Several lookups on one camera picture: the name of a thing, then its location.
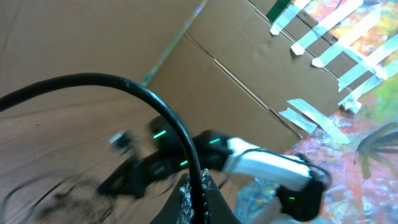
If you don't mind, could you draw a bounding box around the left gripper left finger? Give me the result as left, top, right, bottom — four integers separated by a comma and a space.
150, 174, 195, 224

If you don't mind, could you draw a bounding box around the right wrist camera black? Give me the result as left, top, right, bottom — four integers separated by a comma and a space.
109, 131, 132, 154

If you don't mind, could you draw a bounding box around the cardboard wall panel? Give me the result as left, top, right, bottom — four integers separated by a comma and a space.
1, 0, 351, 150

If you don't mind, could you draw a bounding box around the colourful painted floor mat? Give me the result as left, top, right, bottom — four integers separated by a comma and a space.
245, 1, 397, 223

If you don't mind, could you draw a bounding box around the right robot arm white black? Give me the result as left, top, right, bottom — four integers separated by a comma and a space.
98, 116, 331, 222

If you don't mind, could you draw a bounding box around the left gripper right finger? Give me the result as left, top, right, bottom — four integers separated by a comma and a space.
201, 169, 241, 224

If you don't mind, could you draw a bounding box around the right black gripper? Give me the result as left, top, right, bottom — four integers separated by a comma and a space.
98, 152, 187, 198

